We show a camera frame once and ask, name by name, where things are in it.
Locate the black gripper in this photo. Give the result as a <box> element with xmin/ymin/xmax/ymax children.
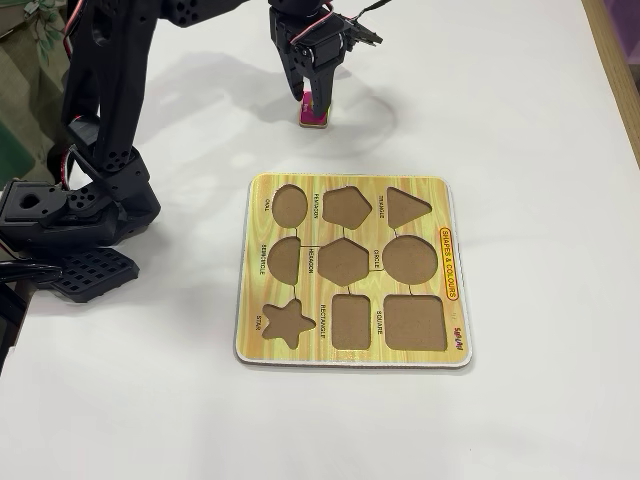
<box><xmin>268</xmin><ymin>3</ymin><xmax>352</xmax><ymax>117</ymax></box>

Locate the pink rectangle piece yellow pin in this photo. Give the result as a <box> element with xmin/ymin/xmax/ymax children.
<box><xmin>298</xmin><ymin>91</ymin><xmax>332</xmax><ymax>129</ymax></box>

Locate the wooden shape puzzle board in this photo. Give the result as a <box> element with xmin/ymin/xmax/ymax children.
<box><xmin>233</xmin><ymin>172</ymin><xmax>476</xmax><ymax>371</ymax></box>

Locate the leaf patterned cloth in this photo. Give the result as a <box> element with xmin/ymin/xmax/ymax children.
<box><xmin>0</xmin><ymin>0</ymin><xmax>76</xmax><ymax>66</ymax></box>

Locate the red white servo wire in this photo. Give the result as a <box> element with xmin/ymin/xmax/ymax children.
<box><xmin>289</xmin><ymin>4</ymin><xmax>335</xmax><ymax>50</ymax></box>

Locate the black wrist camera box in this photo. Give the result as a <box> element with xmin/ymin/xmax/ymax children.
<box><xmin>344</xmin><ymin>19</ymin><xmax>384</xmax><ymax>48</ymax></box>

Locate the black camera cable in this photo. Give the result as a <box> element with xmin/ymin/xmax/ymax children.
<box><xmin>349</xmin><ymin>0</ymin><xmax>392</xmax><ymax>24</ymax></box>

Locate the black power cable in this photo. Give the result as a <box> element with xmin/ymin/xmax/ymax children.
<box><xmin>0</xmin><ymin>260</ymin><xmax>64</xmax><ymax>287</ymax></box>

